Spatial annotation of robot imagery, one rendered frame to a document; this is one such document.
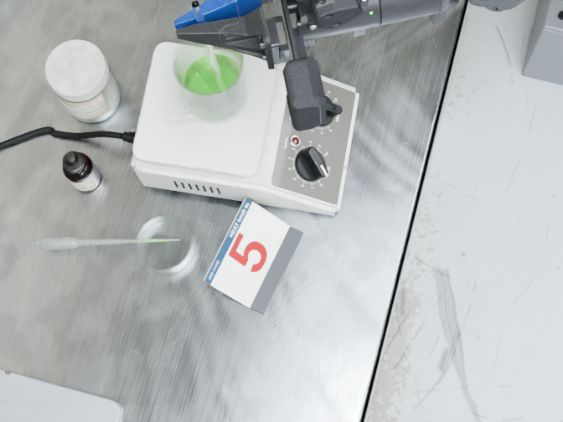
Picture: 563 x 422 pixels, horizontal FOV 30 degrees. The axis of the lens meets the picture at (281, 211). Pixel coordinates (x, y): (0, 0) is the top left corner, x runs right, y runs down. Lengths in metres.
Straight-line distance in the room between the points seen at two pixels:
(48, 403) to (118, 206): 0.20
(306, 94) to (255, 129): 0.21
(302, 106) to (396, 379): 0.34
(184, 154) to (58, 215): 0.17
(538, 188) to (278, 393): 0.32
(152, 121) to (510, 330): 0.39
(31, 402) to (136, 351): 0.11
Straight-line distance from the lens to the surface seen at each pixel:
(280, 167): 0.98
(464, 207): 1.04
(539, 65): 1.07
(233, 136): 0.97
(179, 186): 1.02
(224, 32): 0.81
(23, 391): 1.04
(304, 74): 0.77
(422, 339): 1.01
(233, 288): 1.00
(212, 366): 1.01
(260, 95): 0.98
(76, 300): 1.05
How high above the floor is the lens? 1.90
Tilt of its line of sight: 75 degrees down
